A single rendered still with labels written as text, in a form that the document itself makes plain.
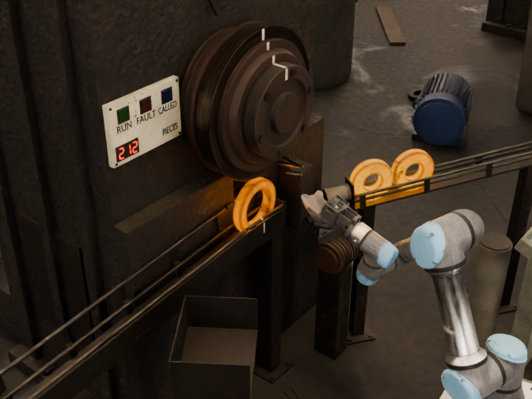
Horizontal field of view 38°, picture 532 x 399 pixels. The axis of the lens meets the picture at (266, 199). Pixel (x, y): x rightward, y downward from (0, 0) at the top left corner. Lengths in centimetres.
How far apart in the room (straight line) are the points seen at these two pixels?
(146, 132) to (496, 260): 134
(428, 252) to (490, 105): 310
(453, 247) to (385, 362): 100
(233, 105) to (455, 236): 70
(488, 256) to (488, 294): 16
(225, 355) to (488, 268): 110
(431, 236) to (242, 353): 60
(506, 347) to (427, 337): 86
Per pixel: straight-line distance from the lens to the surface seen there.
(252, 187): 240
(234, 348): 217
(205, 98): 213
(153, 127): 215
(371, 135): 461
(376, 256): 239
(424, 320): 325
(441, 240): 211
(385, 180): 274
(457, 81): 463
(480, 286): 289
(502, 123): 493
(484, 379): 228
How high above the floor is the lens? 207
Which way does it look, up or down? 32 degrees down
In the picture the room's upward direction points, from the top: straight up
